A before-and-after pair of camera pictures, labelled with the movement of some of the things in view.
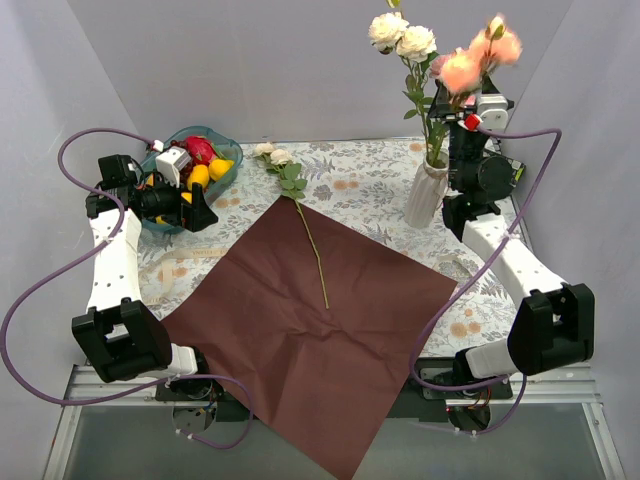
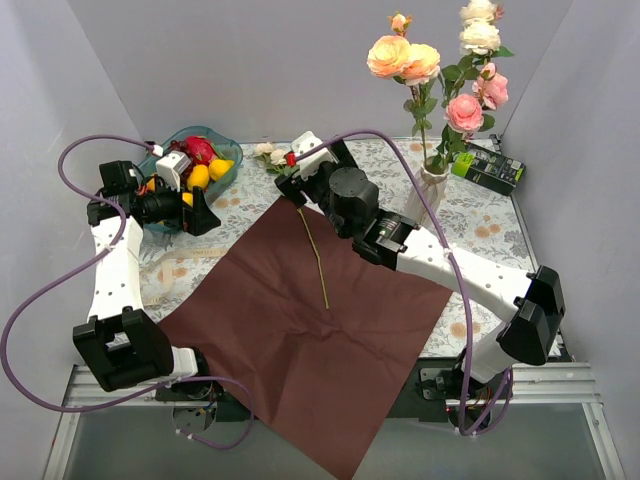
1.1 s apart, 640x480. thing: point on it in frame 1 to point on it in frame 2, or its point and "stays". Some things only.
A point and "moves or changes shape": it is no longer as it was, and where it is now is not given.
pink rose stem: [438, 63] moves or changes shape
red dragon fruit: [201, 150] stays
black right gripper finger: [441, 107] to [291, 190]
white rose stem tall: [416, 44] to [479, 42]
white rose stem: [291, 183] stays
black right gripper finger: [488, 87] to [343, 155]
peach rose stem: [461, 73] to [411, 63]
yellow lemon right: [218, 168] stays
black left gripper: [185, 208] stays
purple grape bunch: [183, 143] stays
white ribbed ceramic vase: [427, 190] stays
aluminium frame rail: [571, 385] stays
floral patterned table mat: [361, 182] stays
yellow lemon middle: [198, 174] stays
